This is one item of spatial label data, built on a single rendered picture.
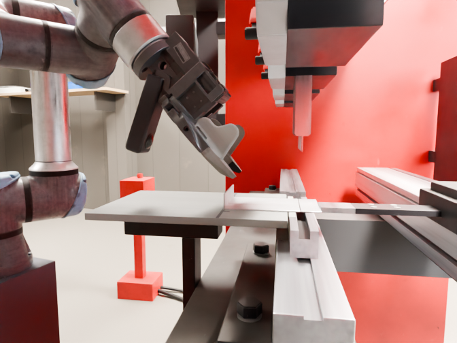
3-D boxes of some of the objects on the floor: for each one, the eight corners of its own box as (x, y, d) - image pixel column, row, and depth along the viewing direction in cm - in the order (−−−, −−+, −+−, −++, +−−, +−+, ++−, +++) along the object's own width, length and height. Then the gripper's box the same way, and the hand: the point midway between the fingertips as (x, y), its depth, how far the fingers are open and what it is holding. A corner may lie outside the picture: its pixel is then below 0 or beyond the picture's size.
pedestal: (130, 285, 249) (126, 172, 240) (163, 288, 246) (160, 172, 236) (117, 299, 230) (112, 175, 221) (152, 301, 226) (149, 176, 217)
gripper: (162, 18, 43) (270, 149, 43) (189, 43, 56) (273, 145, 55) (115, 65, 45) (218, 191, 45) (151, 79, 57) (232, 178, 57)
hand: (228, 171), depth 51 cm, fingers open, 5 cm apart
